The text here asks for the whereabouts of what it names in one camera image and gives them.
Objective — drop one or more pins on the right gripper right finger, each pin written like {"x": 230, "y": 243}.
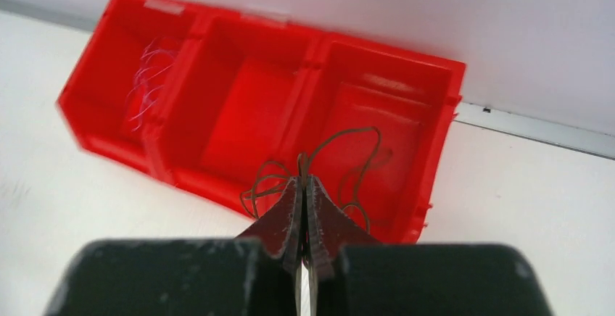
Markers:
{"x": 327, "y": 231}

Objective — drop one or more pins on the red three-compartment bin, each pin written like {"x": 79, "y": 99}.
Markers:
{"x": 207, "y": 99}

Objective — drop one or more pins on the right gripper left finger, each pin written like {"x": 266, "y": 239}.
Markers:
{"x": 272, "y": 283}

